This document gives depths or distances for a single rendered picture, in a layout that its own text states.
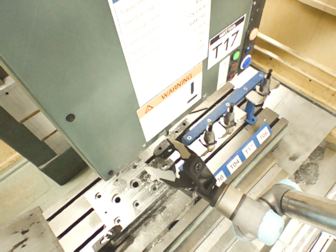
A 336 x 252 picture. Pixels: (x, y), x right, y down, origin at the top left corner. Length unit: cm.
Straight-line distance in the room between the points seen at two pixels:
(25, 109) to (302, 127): 139
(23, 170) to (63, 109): 160
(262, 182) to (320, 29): 79
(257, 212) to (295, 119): 102
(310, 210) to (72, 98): 57
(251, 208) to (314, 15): 98
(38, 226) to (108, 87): 135
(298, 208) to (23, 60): 64
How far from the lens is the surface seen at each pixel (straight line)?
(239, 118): 100
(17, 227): 166
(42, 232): 161
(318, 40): 142
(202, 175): 61
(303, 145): 157
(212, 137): 90
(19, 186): 188
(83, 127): 36
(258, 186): 142
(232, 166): 121
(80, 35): 29
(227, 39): 51
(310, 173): 162
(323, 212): 66
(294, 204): 72
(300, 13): 140
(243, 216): 64
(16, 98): 110
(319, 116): 161
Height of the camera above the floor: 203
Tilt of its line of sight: 57 degrees down
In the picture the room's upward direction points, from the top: 9 degrees counter-clockwise
